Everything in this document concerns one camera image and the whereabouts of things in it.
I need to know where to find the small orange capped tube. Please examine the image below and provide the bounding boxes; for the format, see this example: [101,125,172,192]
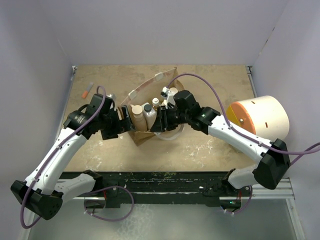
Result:
[81,82,94,99]

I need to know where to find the white bottle with black cap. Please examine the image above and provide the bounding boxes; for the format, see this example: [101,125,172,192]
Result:
[142,102,157,130]

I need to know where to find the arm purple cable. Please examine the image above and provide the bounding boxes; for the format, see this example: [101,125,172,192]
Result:
[166,73,320,167]
[19,85,107,230]

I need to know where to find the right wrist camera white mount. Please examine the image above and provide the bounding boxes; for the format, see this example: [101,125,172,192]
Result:
[160,86,178,108]

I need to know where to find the brown burlap canvas bag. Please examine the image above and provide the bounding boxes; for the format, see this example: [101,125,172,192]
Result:
[120,67,185,146]

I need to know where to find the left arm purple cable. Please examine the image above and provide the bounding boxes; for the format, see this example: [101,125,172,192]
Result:
[19,85,107,230]

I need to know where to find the cream cylinder with orange lid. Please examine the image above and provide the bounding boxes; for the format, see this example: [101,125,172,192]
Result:
[226,95,290,141]

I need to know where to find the tan pump lotion bottle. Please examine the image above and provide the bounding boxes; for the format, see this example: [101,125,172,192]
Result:
[130,104,148,132]

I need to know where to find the aluminium frame rail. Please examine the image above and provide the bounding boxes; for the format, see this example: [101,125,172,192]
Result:
[246,65,296,201]

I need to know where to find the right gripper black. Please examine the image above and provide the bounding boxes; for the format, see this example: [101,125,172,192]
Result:
[151,104,191,132]

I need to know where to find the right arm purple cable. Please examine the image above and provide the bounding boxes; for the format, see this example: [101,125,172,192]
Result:
[166,73,320,167]

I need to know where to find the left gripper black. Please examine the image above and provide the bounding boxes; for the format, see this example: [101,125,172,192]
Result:
[99,105,135,140]

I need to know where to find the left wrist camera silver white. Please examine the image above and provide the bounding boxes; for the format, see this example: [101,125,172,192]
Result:
[106,93,116,101]

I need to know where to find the clear amber liquid bottle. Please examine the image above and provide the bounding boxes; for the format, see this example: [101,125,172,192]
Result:
[152,97,161,110]

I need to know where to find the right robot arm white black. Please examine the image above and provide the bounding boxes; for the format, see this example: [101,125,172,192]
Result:
[150,87,291,196]

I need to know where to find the beige jar at bag rear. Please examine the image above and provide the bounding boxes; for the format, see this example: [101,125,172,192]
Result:
[161,83,180,107]

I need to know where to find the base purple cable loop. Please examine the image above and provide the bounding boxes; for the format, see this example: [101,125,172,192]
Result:
[83,185,135,222]

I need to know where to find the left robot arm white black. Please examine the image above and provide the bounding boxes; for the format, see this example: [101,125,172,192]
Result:
[10,93,134,220]

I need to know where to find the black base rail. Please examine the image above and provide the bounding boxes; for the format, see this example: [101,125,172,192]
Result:
[59,171,252,209]

